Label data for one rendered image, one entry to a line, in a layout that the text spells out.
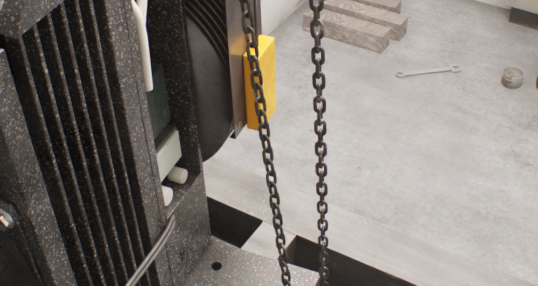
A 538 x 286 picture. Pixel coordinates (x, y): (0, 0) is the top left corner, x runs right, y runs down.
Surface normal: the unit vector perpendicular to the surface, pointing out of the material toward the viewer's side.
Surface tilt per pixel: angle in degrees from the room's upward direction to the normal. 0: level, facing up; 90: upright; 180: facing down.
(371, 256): 0
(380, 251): 0
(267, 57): 90
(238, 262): 0
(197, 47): 90
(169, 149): 90
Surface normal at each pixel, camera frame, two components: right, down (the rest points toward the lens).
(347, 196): -0.04, -0.77
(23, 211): -0.40, 0.59
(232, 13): 0.92, 0.23
